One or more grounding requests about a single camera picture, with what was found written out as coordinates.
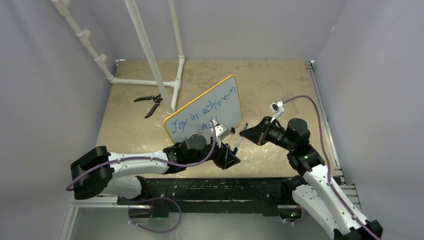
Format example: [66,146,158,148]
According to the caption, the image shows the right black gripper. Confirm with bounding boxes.
[240,116,295,151]

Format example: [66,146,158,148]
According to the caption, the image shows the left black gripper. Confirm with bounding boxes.
[186,136,240,169]

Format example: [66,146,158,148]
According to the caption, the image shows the whiteboard marker pen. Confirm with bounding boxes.
[232,122,249,155]

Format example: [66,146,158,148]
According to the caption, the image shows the yellow framed whiteboard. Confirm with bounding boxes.
[163,75,243,143]

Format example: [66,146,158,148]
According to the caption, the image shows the black handled pliers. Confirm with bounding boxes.
[133,93,164,119]

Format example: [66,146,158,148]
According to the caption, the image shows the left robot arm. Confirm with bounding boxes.
[65,134,241,205]

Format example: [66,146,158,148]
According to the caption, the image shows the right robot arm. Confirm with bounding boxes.
[239,116,383,240]

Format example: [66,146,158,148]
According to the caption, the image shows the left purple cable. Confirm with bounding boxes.
[65,119,218,192]

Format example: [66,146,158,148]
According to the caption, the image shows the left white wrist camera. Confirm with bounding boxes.
[212,120,230,140]

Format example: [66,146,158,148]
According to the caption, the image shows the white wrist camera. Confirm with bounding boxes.
[212,120,230,140]
[269,100,285,123]

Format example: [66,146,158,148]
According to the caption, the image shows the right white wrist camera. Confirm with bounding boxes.
[269,100,285,123]

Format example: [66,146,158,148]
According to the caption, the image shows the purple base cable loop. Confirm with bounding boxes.
[127,197,183,234]

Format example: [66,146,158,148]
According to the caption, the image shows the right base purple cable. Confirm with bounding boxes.
[281,208,311,226]

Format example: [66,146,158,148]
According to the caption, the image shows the aluminium table frame rail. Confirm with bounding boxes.
[304,60,370,240]

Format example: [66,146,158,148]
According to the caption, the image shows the white PVC pipe frame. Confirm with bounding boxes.
[51,0,186,115]

